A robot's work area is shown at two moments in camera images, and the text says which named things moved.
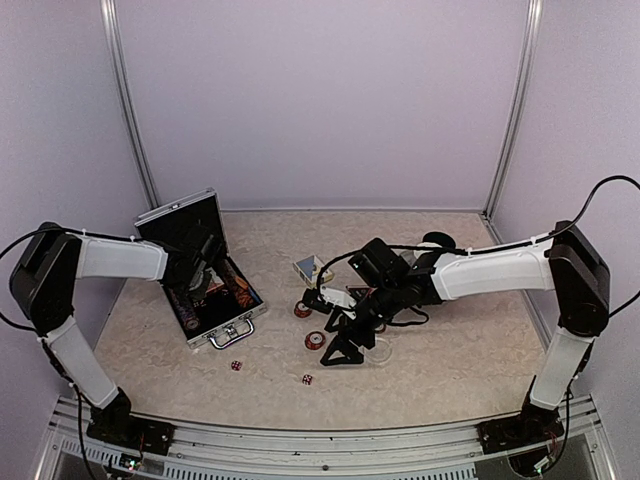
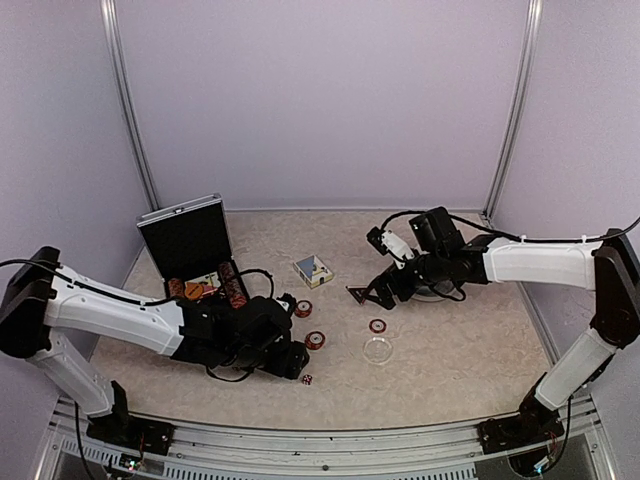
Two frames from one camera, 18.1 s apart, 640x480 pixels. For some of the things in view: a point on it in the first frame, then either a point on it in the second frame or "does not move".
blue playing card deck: (309, 267) does not move
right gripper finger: (351, 353) -> (384, 294)
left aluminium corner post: (125, 102) does not move
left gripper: (199, 291) -> (289, 364)
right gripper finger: (335, 315) -> (389, 278)
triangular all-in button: (358, 293) does not move
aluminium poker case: (210, 298) does not move
